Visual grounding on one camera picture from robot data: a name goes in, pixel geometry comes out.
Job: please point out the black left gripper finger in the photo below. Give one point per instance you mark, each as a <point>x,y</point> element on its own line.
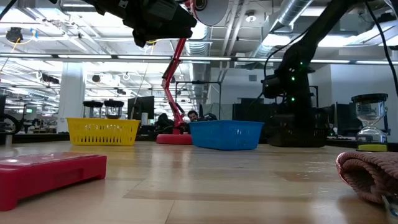
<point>168,21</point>

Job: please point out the yellow sand hourglass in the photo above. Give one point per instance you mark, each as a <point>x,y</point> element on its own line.
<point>370,146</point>

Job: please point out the pink cloth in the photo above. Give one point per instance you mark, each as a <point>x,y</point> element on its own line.
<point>367,174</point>

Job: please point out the red plastic box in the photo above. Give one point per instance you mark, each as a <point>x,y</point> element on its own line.
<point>46,177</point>

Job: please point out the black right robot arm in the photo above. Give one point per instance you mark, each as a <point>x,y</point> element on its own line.
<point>295,68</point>

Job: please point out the black plastic basket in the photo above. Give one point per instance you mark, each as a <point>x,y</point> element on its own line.
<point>295,140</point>

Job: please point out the black monitor workstation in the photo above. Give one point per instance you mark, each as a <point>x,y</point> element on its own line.
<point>342,118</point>

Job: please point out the long strip light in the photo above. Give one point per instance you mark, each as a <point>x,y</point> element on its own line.
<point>84,56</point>

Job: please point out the blue plastic basket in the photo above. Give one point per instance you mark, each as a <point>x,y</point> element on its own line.
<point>227,135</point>

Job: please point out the black monitor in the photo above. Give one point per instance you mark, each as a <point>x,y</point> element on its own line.
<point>141,107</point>

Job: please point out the white pillar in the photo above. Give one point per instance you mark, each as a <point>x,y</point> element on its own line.
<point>71,93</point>

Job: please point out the person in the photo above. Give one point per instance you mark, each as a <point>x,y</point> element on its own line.
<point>193,115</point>
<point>163,119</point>

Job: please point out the black ceiling device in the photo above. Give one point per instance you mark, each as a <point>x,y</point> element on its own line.
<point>14,34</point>

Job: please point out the red desk lamp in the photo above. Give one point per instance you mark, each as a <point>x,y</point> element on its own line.
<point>174,139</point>

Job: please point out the yellow plastic basket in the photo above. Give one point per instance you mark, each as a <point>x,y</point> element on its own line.
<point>102,132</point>

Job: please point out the black partition wall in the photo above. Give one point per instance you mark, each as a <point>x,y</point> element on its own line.
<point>248,115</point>

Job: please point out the black aluminium table frame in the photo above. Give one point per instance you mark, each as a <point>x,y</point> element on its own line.
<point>37,138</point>

